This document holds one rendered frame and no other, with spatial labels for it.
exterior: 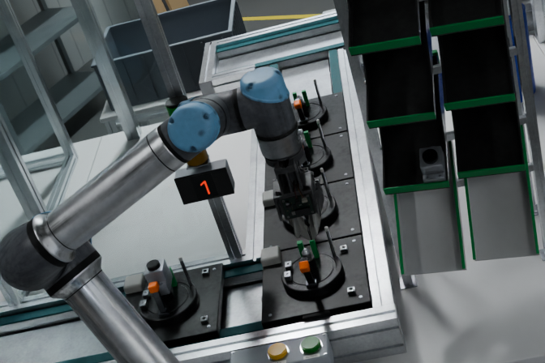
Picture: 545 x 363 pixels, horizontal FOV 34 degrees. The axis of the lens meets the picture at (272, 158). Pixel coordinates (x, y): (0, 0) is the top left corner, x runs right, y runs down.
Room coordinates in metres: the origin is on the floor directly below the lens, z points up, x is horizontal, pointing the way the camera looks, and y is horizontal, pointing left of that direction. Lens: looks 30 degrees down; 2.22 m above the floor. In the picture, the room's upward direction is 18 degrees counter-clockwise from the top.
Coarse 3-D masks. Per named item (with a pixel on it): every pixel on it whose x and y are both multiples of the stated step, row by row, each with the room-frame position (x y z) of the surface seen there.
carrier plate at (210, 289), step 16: (176, 272) 1.78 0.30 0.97; (192, 272) 1.76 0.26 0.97; (224, 272) 1.74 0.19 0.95; (144, 288) 1.75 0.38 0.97; (208, 288) 1.68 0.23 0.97; (208, 304) 1.62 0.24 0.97; (192, 320) 1.58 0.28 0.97; (208, 320) 1.57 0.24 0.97; (160, 336) 1.56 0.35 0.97; (176, 336) 1.55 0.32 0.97; (192, 336) 1.53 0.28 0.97; (208, 336) 1.53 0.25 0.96
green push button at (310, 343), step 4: (308, 336) 1.42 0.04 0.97; (312, 336) 1.41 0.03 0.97; (304, 340) 1.41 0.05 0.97; (308, 340) 1.40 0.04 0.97; (312, 340) 1.40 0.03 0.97; (316, 340) 1.40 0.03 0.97; (304, 344) 1.40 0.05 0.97; (308, 344) 1.39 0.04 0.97; (312, 344) 1.39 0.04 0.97; (316, 344) 1.38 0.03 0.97; (304, 348) 1.39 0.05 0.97; (308, 348) 1.38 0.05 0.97; (312, 348) 1.38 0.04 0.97; (316, 348) 1.38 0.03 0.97; (308, 352) 1.38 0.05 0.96
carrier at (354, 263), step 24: (312, 240) 1.64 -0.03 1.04; (336, 240) 1.71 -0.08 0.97; (360, 240) 1.68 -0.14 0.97; (264, 264) 1.69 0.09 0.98; (288, 264) 1.63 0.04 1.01; (312, 264) 1.59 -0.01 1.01; (336, 264) 1.60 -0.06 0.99; (360, 264) 1.59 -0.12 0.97; (264, 288) 1.61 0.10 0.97; (288, 288) 1.57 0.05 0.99; (312, 288) 1.54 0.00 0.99; (336, 288) 1.54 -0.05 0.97; (360, 288) 1.51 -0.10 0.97; (264, 312) 1.53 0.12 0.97; (288, 312) 1.51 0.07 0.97; (312, 312) 1.49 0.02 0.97; (336, 312) 1.48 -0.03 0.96
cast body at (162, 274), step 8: (152, 264) 1.66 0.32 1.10; (160, 264) 1.66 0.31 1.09; (144, 272) 1.65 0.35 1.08; (152, 272) 1.64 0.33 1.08; (160, 272) 1.64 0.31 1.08; (168, 272) 1.67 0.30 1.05; (152, 280) 1.64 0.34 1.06; (160, 280) 1.64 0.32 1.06; (168, 280) 1.65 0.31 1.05; (160, 288) 1.63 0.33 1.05; (168, 288) 1.63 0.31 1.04; (152, 296) 1.63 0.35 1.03
